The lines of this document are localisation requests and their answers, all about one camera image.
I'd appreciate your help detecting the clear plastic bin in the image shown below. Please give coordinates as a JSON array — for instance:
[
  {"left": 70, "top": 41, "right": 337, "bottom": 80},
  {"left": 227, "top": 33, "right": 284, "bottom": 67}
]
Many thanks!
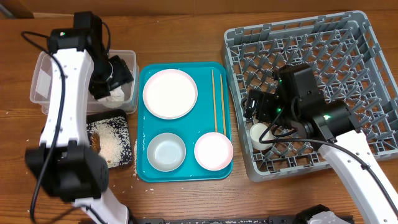
[{"left": 30, "top": 50, "right": 139, "bottom": 114}]

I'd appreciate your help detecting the grey bowl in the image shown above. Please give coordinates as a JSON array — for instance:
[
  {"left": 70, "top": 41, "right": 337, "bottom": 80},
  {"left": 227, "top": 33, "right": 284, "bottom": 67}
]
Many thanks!
[{"left": 147, "top": 133, "right": 187, "bottom": 172}]

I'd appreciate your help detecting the white cup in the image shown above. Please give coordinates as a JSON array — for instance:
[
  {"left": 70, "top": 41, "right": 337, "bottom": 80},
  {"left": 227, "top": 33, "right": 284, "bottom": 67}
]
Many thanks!
[{"left": 249, "top": 123, "right": 272, "bottom": 151}]

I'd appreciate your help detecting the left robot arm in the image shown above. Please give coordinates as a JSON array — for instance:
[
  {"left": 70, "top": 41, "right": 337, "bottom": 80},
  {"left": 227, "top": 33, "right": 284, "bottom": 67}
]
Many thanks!
[{"left": 25, "top": 11, "right": 136, "bottom": 223}]

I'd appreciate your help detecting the brown food piece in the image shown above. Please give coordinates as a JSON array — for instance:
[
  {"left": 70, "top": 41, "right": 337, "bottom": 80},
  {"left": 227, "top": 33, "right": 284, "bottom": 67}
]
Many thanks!
[{"left": 90, "top": 133, "right": 101, "bottom": 154}]

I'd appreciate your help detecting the wooden chopstick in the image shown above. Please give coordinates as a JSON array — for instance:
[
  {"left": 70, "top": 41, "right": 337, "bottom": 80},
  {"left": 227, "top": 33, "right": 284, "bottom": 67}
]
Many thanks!
[
  {"left": 220, "top": 74, "right": 226, "bottom": 136},
  {"left": 211, "top": 70, "right": 218, "bottom": 132}
]

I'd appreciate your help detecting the white napkin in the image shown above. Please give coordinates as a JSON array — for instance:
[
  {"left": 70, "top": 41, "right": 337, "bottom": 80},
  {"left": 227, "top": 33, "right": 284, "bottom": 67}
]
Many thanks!
[{"left": 98, "top": 87, "right": 125, "bottom": 108}]

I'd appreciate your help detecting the black plastic tray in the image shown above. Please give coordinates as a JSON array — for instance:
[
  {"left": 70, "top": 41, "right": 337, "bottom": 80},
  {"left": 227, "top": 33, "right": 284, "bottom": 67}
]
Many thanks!
[{"left": 39, "top": 108, "right": 132, "bottom": 168}]

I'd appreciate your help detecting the grey dishwasher rack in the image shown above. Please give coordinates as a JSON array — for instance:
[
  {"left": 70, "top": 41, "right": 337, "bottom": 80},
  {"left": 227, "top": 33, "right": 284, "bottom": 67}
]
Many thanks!
[{"left": 222, "top": 11, "right": 397, "bottom": 182}]

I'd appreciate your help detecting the teal serving tray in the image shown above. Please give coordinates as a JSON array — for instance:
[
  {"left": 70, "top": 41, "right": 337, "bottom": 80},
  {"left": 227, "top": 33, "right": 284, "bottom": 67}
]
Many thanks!
[{"left": 136, "top": 62, "right": 233, "bottom": 182}]

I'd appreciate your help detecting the large white plate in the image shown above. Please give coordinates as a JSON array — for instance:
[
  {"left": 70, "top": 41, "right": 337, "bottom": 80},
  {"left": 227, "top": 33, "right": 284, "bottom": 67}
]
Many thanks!
[{"left": 143, "top": 69, "right": 198, "bottom": 119}]

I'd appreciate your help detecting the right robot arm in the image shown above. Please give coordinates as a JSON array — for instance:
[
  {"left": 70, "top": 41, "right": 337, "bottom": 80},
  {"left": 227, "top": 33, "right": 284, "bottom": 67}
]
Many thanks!
[{"left": 241, "top": 64, "right": 397, "bottom": 223}]

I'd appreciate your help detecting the pink white bowl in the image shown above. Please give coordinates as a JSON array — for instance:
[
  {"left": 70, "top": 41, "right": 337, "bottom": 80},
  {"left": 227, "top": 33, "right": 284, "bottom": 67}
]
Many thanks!
[{"left": 194, "top": 132, "right": 233, "bottom": 171}]

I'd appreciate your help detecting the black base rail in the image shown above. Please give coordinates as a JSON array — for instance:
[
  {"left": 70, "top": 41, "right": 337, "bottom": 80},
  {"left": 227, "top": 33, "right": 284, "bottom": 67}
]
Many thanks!
[{"left": 128, "top": 215, "right": 297, "bottom": 224}]

